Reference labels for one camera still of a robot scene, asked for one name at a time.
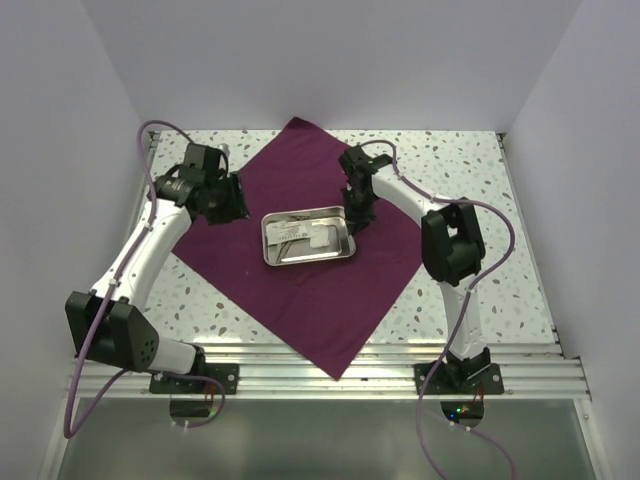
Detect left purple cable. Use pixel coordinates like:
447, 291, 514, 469
62, 119, 226, 439

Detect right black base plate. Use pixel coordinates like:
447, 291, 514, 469
425, 363, 505, 395

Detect stainless steel tray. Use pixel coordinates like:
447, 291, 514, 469
260, 206, 356, 267

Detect white sachet packet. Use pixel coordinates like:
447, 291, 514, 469
265, 221, 310, 246

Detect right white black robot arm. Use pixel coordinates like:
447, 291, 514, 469
339, 146, 491, 393

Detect purple cloth mat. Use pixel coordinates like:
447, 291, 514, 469
173, 118, 422, 379

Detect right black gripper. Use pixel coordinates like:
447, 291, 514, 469
341, 186, 378, 234

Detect steel tweezers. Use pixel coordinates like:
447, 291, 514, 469
275, 240, 299, 263

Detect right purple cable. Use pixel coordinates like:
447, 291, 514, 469
359, 139, 518, 480

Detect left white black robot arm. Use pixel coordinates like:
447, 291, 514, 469
65, 143, 249, 393

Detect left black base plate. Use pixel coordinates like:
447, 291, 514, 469
149, 363, 240, 395

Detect aluminium rail frame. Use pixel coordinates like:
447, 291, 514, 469
62, 130, 601, 480

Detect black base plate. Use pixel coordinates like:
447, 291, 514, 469
425, 363, 505, 395
149, 363, 240, 395

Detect purple cable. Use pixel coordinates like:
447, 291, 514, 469
62, 119, 226, 439
359, 139, 518, 480

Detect white gauze pad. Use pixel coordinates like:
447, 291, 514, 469
309, 225, 330, 249

